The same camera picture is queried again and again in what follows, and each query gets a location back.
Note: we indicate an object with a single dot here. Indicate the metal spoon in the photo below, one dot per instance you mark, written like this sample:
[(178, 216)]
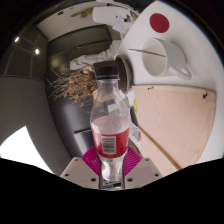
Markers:
[(146, 52)]

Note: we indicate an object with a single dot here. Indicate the grey plant saucer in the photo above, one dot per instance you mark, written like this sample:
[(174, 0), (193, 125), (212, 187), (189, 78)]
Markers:
[(129, 75)]

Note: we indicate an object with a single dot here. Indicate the round ceiling light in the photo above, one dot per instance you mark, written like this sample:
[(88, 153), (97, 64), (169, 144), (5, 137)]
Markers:
[(17, 39), (37, 51)]

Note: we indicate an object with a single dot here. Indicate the small white tape roll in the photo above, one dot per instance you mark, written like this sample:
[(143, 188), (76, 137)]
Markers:
[(134, 116)]

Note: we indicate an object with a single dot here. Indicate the flat round red coaster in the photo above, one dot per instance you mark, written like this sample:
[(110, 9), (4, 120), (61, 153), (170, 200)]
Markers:
[(159, 22)]

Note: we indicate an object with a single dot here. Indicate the pile of papers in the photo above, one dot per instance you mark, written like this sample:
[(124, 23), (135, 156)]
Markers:
[(121, 23)]

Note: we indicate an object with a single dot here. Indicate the printed newspaper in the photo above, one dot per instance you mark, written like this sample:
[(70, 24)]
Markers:
[(134, 133)]

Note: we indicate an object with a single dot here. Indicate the tall wooden figure sculpture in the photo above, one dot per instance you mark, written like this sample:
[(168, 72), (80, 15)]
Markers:
[(83, 13)]

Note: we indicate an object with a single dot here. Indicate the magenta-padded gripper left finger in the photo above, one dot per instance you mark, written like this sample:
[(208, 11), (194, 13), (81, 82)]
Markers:
[(78, 171)]

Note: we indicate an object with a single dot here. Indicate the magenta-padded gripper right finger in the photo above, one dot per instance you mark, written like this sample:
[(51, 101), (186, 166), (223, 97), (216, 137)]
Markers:
[(143, 171)]

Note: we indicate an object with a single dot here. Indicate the dried plant in brown pot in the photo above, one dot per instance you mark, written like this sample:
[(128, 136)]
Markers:
[(73, 86)]

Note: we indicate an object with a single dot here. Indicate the white ceramic mug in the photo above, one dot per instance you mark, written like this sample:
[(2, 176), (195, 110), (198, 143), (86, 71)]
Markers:
[(173, 56)]

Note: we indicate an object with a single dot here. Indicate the clear red-labelled water bottle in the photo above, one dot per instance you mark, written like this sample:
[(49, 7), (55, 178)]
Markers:
[(110, 133)]

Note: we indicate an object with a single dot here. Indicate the white shell chair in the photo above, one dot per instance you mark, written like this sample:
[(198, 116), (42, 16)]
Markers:
[(103, 15)]

